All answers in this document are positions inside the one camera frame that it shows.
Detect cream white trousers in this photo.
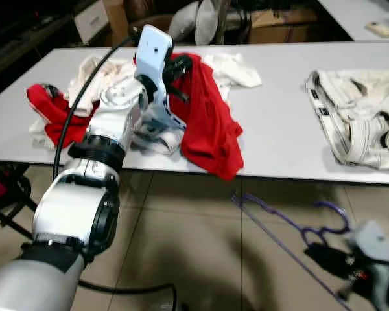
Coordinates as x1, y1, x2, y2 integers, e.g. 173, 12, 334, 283
305, 68, 389, 170

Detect pale blue white garment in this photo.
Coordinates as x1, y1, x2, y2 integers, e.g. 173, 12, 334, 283
133, 100, 185, 156

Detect grey pillow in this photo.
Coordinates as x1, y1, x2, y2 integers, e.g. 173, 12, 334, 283
196, 0, 222, 46
167, 3, 200, 43

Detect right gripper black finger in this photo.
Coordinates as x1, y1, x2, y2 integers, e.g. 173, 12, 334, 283
303, 243, 338, 271

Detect black floor cable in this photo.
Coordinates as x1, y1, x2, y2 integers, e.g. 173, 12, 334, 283
78, 279, 179, 311

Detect brown cardboard box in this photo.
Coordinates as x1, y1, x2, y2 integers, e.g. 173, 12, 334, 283
250, 8, 320, 44

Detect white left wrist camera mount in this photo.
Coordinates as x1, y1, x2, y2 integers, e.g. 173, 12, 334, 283
135, 25, 174, 98

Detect white carton box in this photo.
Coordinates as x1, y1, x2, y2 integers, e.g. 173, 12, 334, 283
73, 0, 111, 45

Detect purple clothes hanger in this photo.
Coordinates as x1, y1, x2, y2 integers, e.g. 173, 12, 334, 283
231, 191, 354, 308

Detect cream remote control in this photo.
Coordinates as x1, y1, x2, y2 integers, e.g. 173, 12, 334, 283
366, 21, 389, 38

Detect red t-shirt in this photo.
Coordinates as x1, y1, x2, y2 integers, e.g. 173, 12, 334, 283
26, 53, 245, 182

